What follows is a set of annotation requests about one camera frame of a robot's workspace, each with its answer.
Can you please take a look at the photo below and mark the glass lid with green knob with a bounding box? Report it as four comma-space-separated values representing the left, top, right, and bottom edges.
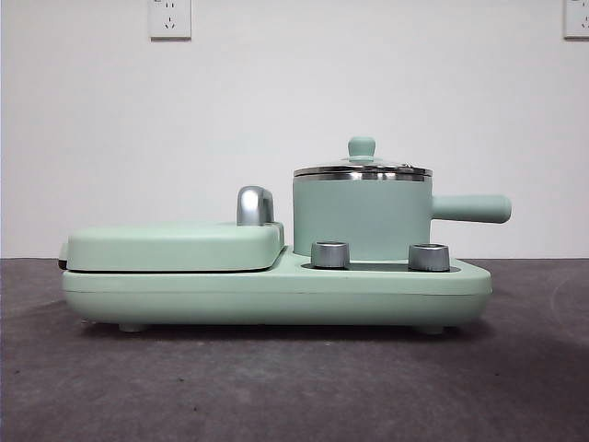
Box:
293, 134, 434, 180

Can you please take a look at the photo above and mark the silver control knob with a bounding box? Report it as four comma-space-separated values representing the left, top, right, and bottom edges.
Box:
310, 239, 352, 270
408, 242, 451, 273

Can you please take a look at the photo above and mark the green breakfast machine base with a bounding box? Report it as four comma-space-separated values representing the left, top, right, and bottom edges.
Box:
62, 243, 494, 335

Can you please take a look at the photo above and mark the green griddle cover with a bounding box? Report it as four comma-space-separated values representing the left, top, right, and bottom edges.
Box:
58, 219, 288, 273

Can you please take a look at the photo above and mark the chrome cover handle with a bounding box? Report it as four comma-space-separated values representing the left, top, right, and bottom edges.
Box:
236, 185, 278, 227

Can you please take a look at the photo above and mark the green pot with handle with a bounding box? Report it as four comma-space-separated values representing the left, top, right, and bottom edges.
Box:
292, 173, 514, 260

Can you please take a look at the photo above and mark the white wall socket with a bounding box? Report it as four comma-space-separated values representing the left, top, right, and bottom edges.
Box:
563, 0, 589, 41
147, 0, 192, 41

